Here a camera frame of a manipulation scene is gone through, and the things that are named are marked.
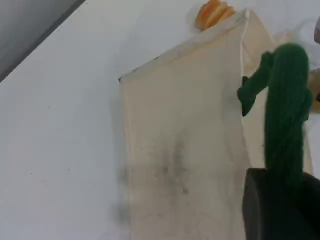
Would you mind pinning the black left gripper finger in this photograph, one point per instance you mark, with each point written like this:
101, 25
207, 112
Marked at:
280, 212

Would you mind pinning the striped orange bread roll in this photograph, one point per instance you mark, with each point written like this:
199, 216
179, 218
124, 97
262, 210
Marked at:
212, 15

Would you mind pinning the yellow-brown toy mango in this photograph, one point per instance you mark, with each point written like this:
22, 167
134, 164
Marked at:
316, 77

